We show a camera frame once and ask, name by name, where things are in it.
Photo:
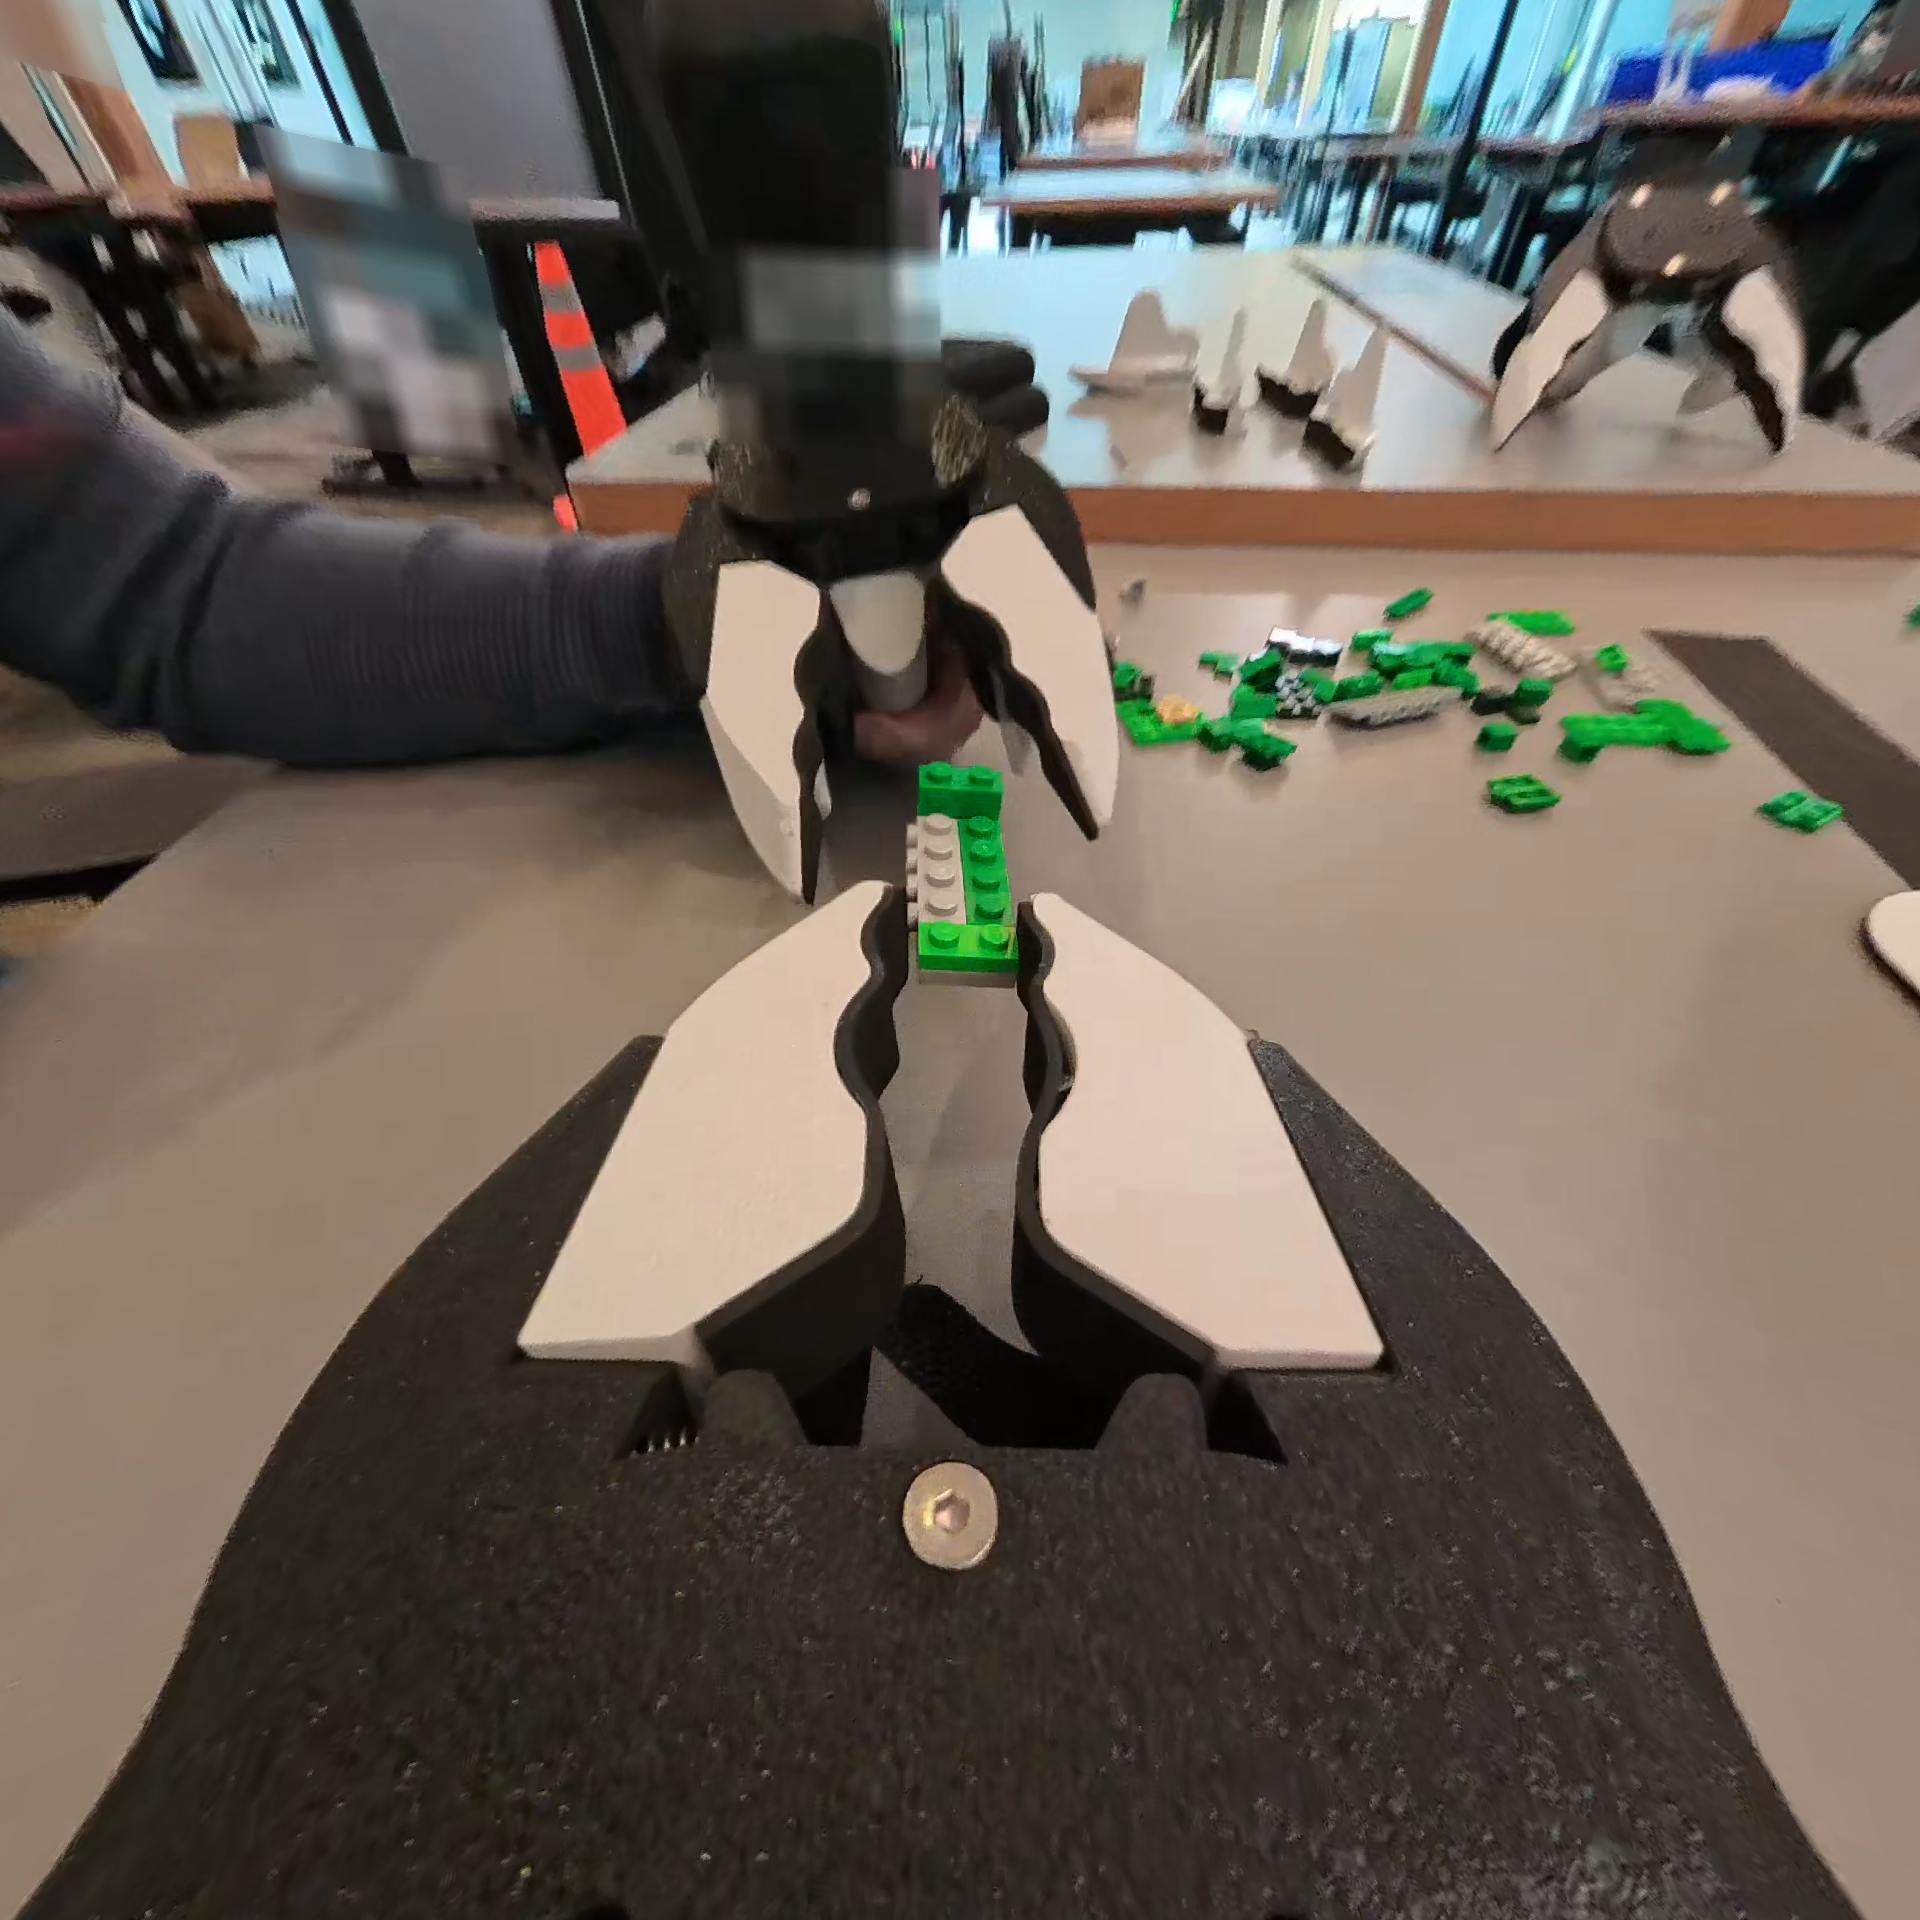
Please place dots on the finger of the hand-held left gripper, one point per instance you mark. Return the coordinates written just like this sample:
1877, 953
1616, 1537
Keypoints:
759, 706
1043, 630

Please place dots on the dark display board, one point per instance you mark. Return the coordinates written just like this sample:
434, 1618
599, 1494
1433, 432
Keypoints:
451, 90

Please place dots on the person's left forearm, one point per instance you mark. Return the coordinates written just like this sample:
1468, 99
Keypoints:
301, 630

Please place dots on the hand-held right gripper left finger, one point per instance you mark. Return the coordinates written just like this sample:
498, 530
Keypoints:
720, 1168

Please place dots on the green and grey brick assembly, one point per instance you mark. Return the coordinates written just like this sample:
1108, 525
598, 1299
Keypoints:
982, 885

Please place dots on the wood-edged grey table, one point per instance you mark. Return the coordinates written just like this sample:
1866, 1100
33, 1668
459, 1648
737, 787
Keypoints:
1441, 437

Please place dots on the person's left hand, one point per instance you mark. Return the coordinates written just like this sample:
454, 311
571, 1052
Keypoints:
915, 735

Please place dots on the orange traffic cone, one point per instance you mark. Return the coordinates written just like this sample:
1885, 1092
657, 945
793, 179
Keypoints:
577, 362

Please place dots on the grey desk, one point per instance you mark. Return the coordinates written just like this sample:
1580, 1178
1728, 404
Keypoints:
1498, 1049

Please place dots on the pile of green bricks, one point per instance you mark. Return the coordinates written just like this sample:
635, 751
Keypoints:
1635, 733

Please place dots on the idle black white gripper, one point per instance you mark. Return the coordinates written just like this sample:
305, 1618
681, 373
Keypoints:
1666, 255

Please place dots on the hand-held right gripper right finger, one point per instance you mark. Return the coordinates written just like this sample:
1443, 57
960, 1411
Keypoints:
1198, 1186

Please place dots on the white book stand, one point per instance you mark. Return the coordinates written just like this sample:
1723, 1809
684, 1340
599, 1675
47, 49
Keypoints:
1899, 938

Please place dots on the background wooden table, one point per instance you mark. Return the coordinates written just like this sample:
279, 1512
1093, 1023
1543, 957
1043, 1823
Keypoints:
1125, 192

